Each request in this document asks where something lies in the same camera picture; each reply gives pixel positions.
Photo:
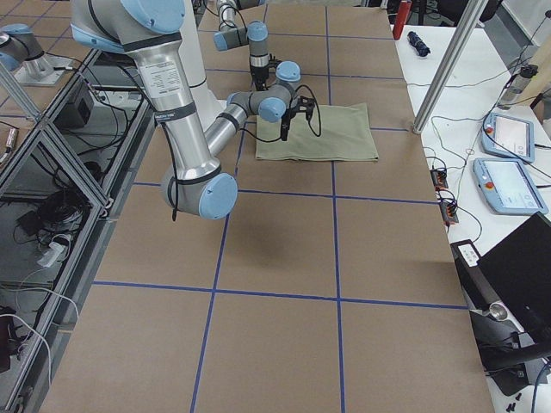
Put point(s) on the upper teach pendant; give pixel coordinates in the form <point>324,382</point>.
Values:
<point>506,136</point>

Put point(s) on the aluminium frame post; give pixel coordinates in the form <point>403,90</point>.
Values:
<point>462,33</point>

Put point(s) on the red cylinder tube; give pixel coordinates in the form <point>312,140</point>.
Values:
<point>401,18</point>

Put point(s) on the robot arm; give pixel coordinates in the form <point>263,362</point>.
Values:
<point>254,35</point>
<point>161,38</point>

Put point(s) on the orange black electronics board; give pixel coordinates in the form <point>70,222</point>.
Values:
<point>446,199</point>

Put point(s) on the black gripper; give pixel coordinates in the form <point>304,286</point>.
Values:
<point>258,73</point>
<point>287,116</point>

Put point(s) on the lower teach pendant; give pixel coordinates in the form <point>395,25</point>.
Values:
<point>507,187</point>

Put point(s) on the sage green long-sleeve shirt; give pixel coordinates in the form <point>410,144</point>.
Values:
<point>338,134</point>

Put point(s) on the black box under rack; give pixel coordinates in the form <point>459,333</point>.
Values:
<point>77,110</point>

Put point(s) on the aluminium frame rack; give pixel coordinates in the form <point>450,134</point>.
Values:
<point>69,186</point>

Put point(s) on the black monitor with stand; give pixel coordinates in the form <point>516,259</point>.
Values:
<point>508,291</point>

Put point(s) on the teach pendant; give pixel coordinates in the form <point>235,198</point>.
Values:
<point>507,187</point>
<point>506,136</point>

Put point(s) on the folded dark blue umbrella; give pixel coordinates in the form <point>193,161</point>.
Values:
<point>418,45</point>

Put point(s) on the clear water bottle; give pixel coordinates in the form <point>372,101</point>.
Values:
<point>516,85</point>

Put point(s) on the white power strip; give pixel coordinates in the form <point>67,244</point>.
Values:
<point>55,252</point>

